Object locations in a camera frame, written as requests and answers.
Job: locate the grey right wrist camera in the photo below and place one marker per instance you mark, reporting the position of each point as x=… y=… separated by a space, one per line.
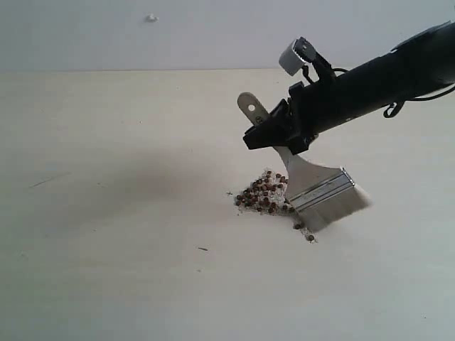
x=296 y=55

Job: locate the small white wall fixture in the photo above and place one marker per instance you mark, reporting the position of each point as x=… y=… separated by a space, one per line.
x=151 y=18

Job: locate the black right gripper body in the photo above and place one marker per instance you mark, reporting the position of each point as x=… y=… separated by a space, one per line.
x=334 y=100

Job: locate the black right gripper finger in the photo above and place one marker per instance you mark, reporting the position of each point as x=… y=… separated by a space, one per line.
x=281 y=113
x=271 y=132

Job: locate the white wooden paint brush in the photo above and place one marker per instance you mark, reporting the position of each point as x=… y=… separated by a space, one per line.
x=320 y=195

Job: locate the brown beans and rice grains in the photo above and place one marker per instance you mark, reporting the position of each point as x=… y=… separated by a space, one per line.
x=266 y=196

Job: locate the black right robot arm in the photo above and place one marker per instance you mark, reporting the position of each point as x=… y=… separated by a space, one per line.
x=418 y=66

